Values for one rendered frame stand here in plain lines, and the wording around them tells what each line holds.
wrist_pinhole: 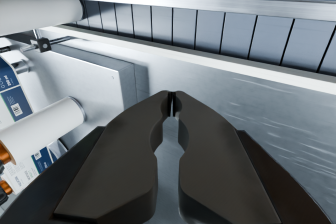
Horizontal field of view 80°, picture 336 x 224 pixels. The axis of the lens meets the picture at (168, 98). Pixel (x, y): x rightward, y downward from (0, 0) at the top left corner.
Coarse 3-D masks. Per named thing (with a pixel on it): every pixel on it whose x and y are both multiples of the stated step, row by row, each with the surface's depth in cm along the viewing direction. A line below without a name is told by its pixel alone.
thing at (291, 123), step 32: (32, 32) 63; (160, 64) 41; (192, 64) 37; (192, 96) 40; (224, 96) 36; (256, 96) 33; (288, 96) 30; (320, 96) 28; (256, 128) 36; (288, 128) 33; (320, 128) 30; (160, 160) 56; (288, 160) 35; (320, 160) 32; (160, 192) 64; (320, 192) 35
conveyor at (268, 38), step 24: (72, 24) 42; (96, 24) 39; (120, 24) 35; (144, 24) 33; (168, 24) 30; (192, 24) 28; (216, 24) 27; (240, 24) 25; (264, 24) 24; (288, 24) 22; (312, 24) 21; (192, 48) 30; (216, 48) 28; (240, 48) 26; (264, 48) 25; (288, 48) 23; (312, 48) 22
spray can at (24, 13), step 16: (0, 0) 29; (16, 0) 30; (32, 0) 32; (48, 0) 33; (64, 0) 35; (80, 0) 38; (0, 16) 28; (16, 16) 30; (32, 16) 31; (48, 16) 33; (64, 16) 36; (80, 16) 39; (0, 32) 29; (16, 32) 32
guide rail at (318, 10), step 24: (96, 0) 25; (120, 0) 23; (144, 0) 21; (168, 0) 20; (192, 0) 19; (216, 0) 18; (240, 0) 17; (264, 0) 16; (288, 0) 15; (312, 0) 15
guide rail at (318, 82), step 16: (64, 32) 39; (80, 32) 37; (96, 32) 36; (128, 48) 32; (144, 48) 30; (160, 48) 29; (176, 48) 29; (208, 64) 26; (224, 64) 25; (240, 64) 24; (256, 64) 24; (272, 80) 23; (288, 80) 22; (304, 80) 21; (320, 80) 20
